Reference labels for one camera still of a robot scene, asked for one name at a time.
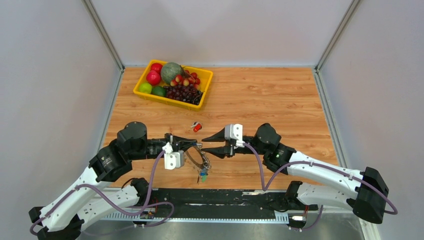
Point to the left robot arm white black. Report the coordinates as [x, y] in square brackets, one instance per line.
[84, 202]

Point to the red apple upper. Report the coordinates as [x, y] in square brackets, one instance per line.
[157, 67]

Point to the blue key tag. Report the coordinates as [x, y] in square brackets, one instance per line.
[203, 172]

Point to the yellow plastic tray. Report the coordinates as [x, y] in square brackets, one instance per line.
[204, 75]

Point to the light green lime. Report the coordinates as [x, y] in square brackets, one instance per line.
[145, 88]

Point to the green melon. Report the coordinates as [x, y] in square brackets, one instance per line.
[169, 71]

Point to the red apple lower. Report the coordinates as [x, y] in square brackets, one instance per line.
[153, 78]

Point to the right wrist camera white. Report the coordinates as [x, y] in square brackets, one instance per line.
[233, 133]

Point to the red cherry bunch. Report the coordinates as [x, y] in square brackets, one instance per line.
[186, 81]

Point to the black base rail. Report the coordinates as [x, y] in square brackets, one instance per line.
[221, 206]

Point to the dark green lime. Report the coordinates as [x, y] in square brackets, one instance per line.
[159, 91]

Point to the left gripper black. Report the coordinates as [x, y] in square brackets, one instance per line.
[180, 142]

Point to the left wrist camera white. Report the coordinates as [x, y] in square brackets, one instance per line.
[173, 159]

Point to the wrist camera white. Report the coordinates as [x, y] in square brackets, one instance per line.
[233, 133]
[173, 159]

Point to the dark purple grape bunch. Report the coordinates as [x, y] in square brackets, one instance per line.
[186, 94]

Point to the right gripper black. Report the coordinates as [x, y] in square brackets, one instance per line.
[222, 151]

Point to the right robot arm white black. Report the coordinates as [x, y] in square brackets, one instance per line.
[365, 193]

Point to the red apple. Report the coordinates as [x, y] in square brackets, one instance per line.
[157, 67]
[153, 78]

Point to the red tag key bunch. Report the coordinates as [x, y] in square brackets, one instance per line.
[196, 126]

